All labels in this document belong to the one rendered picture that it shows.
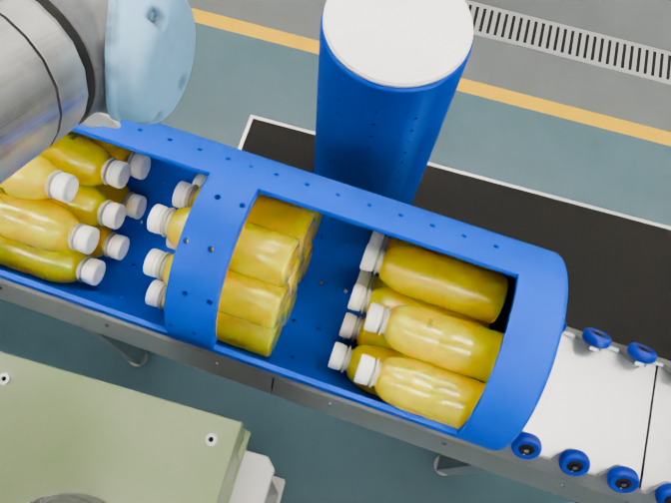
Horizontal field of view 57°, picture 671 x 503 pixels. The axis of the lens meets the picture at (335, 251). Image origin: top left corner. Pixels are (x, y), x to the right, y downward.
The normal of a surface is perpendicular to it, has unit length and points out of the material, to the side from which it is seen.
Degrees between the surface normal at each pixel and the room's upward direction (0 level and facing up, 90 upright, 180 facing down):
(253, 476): 0
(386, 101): 90
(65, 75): 69
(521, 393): 37
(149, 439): 5
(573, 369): 0
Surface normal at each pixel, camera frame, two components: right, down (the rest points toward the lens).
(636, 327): 0.05, -0.36
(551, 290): 0.14, -0.58
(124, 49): -0.08, 0.23
